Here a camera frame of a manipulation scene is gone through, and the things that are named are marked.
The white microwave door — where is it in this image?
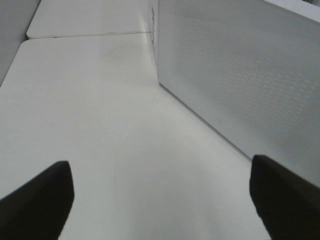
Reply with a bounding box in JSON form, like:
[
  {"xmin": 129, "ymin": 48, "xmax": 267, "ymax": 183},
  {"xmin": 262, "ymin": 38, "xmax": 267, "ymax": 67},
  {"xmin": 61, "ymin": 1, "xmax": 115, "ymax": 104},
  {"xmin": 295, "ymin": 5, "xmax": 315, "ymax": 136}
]
[{"xmin": 157, "ymin": 0, "xmax": 320, "ymax": 185}]

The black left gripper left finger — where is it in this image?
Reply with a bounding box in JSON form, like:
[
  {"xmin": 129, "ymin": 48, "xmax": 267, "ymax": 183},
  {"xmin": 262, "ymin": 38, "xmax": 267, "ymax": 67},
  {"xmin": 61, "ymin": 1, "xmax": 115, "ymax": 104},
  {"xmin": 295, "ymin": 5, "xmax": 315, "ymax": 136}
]
[{"xmin": 0, "ymin": 161, "xmax": 75, "ymax": 240}]

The white neighbouring table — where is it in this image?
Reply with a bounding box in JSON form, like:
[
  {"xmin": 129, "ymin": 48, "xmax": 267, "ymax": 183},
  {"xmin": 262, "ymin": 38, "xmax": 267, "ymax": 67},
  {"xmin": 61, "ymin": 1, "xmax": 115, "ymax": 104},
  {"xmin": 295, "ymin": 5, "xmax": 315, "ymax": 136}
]
[{"xmin": 26, "ymin": 0, "xmax": 148, "ymax": 39}]

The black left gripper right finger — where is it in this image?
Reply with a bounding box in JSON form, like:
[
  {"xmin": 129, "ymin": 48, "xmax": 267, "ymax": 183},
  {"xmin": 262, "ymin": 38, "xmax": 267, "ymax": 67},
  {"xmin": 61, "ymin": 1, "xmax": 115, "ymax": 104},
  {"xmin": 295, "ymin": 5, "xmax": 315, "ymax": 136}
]
[{"xmin": 249, "ymin": 155, "xmax": 320, "ymax": 240}]

